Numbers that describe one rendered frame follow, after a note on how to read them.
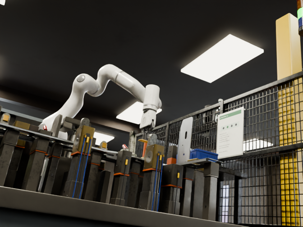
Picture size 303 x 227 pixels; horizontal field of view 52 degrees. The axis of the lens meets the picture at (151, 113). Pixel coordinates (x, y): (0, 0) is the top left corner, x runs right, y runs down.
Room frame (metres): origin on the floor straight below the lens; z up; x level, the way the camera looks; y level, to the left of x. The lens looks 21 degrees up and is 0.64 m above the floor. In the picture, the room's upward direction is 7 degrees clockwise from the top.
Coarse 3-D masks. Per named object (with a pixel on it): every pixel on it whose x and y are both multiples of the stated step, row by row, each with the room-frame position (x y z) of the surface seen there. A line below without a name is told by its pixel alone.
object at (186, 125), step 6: (186, 120) 1.81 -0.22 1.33; (192, 120) 1.76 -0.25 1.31; (186, 126) 1.81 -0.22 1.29; (180, 132) 1.85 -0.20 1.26; (180, 138) 1.85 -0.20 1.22; (186, 138) 1.80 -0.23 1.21; (180, 144) 1.84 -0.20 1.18; (186, 144) 1.79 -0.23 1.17; (180, 150) 1.84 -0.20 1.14; (186, 150) 1.79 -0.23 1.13; (180, 156) 1.83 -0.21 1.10; (186, 156) 1.78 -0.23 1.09; (180, 162) 1.83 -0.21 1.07
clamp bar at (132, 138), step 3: (132, 132) 1.81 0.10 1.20; (135, 132) 1.79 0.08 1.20; (129, 135) 1.82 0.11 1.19; (132, 135) 1.82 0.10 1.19; (135, 135) 1.82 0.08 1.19; (129, 138) 1.82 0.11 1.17; (132, 138) 1.82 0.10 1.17; (135, 138) 1.82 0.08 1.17; (129, 141) 1.81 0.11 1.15; (132, 141) 1.82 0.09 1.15; (135, 141) 1.82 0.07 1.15; (129, 144) 1.81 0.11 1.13; (132, 144) 1.82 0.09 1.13; (135, 144) 1.81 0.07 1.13; (129, 147) 1.80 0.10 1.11; (132, 147) 1.81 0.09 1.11; (129, 150) 1.79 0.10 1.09; (132, 150) 1.81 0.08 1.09; (132, 153) 1.82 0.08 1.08
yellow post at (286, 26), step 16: (288, 16) 1.52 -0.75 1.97; (288, 32) 1.53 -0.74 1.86; (288, 48) 1.53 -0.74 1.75; (288, 64) 1.53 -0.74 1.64; (288, 112) 1.55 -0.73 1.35; (288, 128) 1.55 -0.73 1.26; (288, 176) 1.56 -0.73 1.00; (288, 192) 1.56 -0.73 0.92; (288, 208) 1.56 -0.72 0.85; (288, 224) 1.57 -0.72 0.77
